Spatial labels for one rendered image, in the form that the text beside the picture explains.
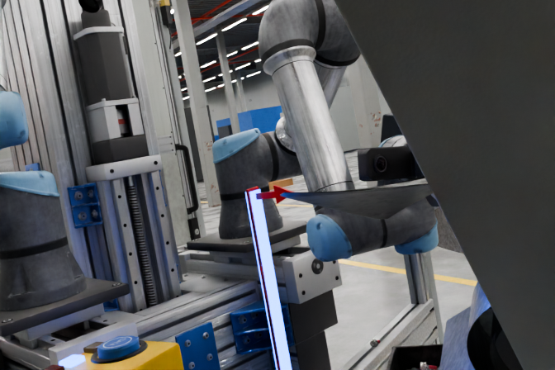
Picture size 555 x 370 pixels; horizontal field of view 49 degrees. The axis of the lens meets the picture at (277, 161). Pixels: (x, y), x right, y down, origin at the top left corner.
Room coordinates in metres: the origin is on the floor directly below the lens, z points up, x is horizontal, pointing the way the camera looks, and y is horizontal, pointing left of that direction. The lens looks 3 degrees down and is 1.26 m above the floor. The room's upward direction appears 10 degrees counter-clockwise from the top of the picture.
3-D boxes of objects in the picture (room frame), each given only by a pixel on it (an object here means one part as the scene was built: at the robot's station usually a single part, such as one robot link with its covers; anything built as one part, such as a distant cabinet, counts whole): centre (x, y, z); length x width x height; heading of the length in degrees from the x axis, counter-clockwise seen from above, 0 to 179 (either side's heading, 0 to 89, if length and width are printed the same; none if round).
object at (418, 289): (1.25, -0.24, 0.96); 0.03 x 0.03 x 0.20; 57
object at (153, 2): (2.83, 0.41, 1.82); 0.09 x 0.04 x 0.23; 147
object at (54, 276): (1.08, 0.45, 1.09); 0.15 x 0.15 x 0.10
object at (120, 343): (0.59, 0.19, 1.08); 0.04 x 0.04 x 0.02
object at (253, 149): (1.42, 0.08, 1.20); 0.13 x 0.12 x 0.14; 111
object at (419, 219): (1.01, -0.19, 1.08); 0.11 x 0.08 x 0.11; 111
